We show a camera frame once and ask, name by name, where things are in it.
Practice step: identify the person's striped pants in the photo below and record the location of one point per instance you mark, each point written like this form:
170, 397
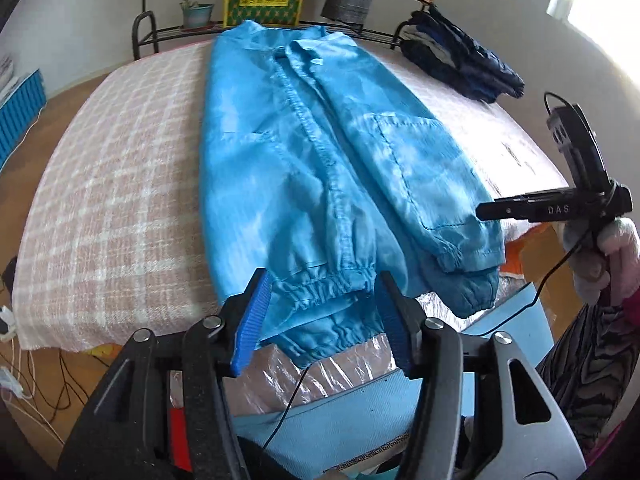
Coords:
590, 370

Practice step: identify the black power adapter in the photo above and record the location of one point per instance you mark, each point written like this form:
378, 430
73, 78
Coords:
10, 270

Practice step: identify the pink plaid blanket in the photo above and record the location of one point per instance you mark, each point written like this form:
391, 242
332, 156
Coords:
110, 210

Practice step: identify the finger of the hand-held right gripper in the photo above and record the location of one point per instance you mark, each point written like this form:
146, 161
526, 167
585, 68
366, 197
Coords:
510, 208

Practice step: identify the window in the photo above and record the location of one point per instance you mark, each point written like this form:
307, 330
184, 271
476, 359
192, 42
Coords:
600, 0

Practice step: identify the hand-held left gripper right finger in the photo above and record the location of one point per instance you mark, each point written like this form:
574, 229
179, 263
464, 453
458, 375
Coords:
395, 320

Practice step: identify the white power strip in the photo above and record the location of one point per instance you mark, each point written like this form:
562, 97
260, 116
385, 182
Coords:
11, 385
6, 327

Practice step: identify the grey patterned quilt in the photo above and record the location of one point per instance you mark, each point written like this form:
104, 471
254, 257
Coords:
7, 72

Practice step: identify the orange bed sheet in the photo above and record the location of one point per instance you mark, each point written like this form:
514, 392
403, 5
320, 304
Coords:
525, 255

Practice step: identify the person's right hand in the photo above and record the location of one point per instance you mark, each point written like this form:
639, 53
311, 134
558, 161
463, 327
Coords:
620, 245

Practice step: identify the person's right forearm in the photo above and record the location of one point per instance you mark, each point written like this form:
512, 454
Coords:
631, 310

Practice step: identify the red object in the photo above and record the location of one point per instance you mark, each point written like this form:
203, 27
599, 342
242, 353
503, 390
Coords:
177, 430

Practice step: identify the clear plastic wrap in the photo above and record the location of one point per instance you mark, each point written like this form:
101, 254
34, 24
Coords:
350, 365

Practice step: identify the pile of dark blue clothes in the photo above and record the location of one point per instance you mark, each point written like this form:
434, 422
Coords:
460, 60

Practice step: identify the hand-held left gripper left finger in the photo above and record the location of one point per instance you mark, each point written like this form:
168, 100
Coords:
250, 320

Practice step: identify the black metal rack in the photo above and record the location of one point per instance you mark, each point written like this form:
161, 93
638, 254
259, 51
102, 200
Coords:
135, 40

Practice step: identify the potted plant in green pot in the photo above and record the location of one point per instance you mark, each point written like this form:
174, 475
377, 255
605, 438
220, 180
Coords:
197, 16

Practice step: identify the blue striped coat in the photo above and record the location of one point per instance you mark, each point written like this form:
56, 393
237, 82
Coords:
260, 185

